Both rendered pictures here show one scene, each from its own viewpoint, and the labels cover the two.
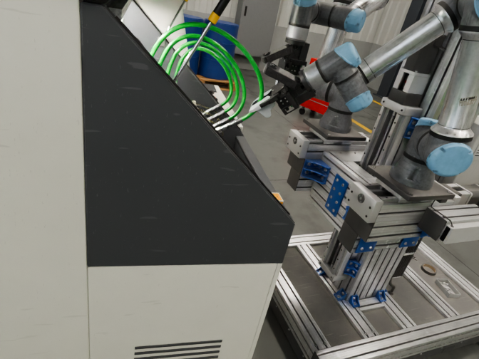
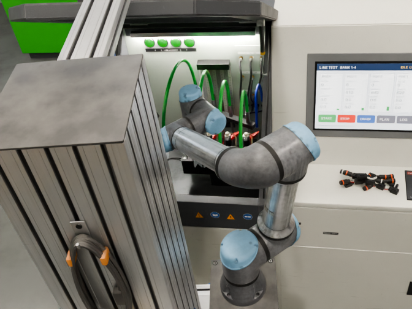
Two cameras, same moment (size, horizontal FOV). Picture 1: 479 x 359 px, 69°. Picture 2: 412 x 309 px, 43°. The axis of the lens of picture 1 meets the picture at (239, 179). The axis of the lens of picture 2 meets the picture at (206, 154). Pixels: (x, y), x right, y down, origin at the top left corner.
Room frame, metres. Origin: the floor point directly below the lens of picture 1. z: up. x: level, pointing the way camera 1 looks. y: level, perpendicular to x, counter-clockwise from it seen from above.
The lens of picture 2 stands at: (2.13, -1.22, 2.53)
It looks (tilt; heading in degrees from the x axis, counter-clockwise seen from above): 42 degrees down; 124
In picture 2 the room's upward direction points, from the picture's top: 9 degrees counter-clockwise
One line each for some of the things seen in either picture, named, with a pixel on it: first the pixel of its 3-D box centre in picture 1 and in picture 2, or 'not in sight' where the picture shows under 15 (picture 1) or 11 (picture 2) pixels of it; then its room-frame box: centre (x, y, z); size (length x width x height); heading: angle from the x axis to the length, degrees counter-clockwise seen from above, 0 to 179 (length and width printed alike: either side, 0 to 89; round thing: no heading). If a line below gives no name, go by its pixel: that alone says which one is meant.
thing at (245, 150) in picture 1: (253, 185); (187, 210); (1.20, -0.06, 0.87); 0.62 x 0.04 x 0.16; 19
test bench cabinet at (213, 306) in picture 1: (172, 276); not in sight; (1.11, 0.19, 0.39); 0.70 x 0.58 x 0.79; 19
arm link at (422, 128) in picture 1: (430, 138); not in sight; (1.18, -0.61, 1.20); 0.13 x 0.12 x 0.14; 177
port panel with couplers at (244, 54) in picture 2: not in sight; (251, 77); (1.27, 0.49, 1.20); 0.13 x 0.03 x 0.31; 19
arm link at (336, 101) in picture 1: (344, 92); (241, 254); (1.64, -0.39, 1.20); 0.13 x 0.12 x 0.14; 63
